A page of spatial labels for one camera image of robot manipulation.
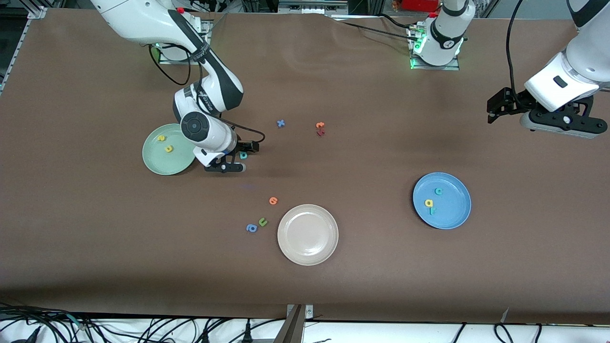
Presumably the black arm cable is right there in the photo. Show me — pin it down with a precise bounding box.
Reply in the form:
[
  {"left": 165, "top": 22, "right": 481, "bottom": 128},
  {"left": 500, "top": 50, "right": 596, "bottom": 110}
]
[
  {"left": 505, "top": 0, "right": 527, "bottom": 98},
  {"left": 148, "top": 43, "right": 266, "bottom": 144}
]

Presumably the beige plate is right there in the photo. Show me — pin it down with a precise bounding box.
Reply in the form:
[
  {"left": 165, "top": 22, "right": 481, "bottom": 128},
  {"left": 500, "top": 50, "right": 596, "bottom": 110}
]
[{"left": 277, "top": 204, "right": 339, "bottom": 266}]

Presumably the grey box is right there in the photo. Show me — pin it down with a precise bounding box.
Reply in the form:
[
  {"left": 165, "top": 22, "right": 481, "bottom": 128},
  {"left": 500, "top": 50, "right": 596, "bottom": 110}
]
[{"left": 278, "top": 0, "right": 349, "bottom": 15}]

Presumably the light green plate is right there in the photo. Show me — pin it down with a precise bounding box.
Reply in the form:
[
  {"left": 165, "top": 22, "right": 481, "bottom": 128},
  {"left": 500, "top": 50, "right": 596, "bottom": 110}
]
[{"left": 142, "top": 123, "right": 197, "bottom": 176}]

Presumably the brown table cover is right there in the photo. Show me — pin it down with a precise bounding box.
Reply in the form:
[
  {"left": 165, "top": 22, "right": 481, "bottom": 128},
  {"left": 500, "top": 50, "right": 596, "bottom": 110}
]
[{"left": 0, "top": 9, "right": 610, "bottom": 325}]

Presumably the blue plate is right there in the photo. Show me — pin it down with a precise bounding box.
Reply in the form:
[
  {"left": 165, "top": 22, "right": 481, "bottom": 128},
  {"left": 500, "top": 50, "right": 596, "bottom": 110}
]
[{"left": 412, "top": 172, "right": 472, "bottom": 230}]

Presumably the black looped cable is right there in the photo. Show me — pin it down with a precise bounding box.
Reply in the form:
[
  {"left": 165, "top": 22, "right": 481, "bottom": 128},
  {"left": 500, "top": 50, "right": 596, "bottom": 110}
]
[{"left": 493, "top": 323, "right": 544, "bottom": 343}]

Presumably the red box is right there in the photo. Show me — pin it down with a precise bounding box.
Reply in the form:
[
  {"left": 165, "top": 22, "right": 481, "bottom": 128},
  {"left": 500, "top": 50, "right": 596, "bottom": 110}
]
[{"left": 400, "top": 0, "right": 440, "bottom": 12}]

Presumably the aluminium profile bar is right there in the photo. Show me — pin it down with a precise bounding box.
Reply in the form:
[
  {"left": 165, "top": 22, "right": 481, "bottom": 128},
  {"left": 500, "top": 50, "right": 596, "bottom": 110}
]
[{"left": 274, "top": 305, "right": 305, "bottom": 343}]

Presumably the aluminium frame rail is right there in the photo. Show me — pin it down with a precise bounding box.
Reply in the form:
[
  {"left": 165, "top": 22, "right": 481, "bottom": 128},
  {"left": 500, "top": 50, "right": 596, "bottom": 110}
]
[{"left": 0, "top": 6, "right": 49, "bottom": 93}]

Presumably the black cable on table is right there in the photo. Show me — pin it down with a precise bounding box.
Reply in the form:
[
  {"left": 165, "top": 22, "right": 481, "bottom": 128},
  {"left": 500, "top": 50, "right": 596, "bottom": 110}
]
[
  {"left": 379, "top": 13, "right": 422, "bottom": 29},
  {"left": 334, "top": 19, "right": 415, "bottom": 41}
]

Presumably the small metal bracket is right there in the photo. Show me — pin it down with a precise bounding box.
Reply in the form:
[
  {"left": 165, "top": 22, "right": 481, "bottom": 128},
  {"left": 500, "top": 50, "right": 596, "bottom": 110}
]
[{"left": 286, "top": 304, "right": 314, "bottom": 320}]

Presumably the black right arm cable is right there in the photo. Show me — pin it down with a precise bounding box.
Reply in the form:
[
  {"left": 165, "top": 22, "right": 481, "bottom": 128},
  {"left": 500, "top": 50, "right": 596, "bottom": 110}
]
[{"left": 148, "top": 43, "right": 266, "bottom": 144}]

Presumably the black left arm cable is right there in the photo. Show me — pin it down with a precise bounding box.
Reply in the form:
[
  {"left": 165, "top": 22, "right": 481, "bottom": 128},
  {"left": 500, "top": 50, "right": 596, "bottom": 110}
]
[{"left": 505, "top": 0, "right": 527, "bottom": 98}]

